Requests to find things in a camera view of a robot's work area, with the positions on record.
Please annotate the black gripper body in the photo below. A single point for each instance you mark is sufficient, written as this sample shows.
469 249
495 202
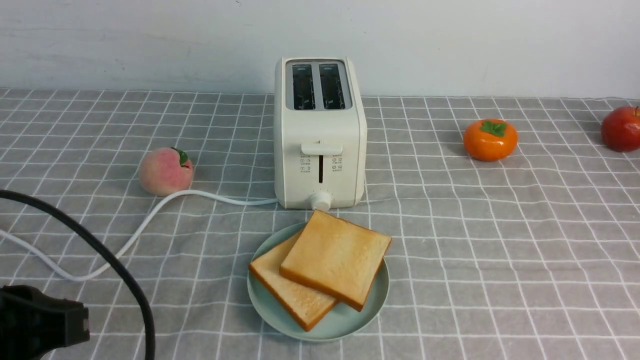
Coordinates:
33 324

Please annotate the toast slice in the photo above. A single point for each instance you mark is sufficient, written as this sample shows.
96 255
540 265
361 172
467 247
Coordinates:
336 257
305 305

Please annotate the white two-slot toaster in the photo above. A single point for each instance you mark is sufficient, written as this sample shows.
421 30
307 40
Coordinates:
320 134

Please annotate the pink peach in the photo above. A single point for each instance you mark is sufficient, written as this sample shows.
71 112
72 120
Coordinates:
166 170

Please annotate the light green round plate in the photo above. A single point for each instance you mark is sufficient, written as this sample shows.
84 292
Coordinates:
340 322

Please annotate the orange persimmon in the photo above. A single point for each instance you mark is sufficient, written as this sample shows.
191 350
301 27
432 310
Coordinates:
490 139

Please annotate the grey checkered tablecloth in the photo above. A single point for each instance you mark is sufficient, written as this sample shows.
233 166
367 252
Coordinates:
533 257

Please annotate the red apple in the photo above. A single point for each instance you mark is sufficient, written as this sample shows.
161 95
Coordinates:
620 129

